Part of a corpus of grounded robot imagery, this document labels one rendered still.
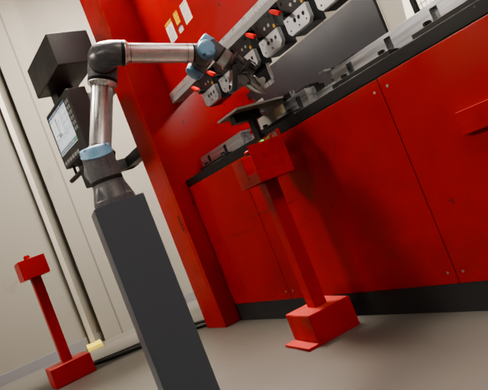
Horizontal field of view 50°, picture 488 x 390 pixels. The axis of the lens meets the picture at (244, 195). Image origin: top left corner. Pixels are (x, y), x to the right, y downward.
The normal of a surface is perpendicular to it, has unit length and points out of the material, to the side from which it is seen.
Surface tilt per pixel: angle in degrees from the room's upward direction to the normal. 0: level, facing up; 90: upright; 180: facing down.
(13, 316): 90
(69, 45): 90
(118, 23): 90
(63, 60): 90
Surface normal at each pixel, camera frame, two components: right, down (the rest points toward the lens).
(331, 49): -0.79, 0.29
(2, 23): 0.33, -0.16
